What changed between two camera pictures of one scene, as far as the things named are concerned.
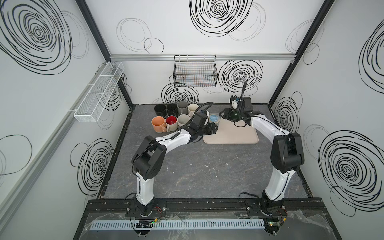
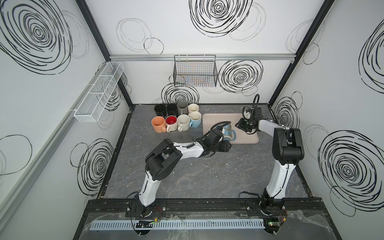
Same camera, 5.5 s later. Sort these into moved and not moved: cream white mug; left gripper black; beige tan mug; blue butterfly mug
Moved: blue butterfly mug; left gripper black
Not moved: beige tan mug; cream white mug
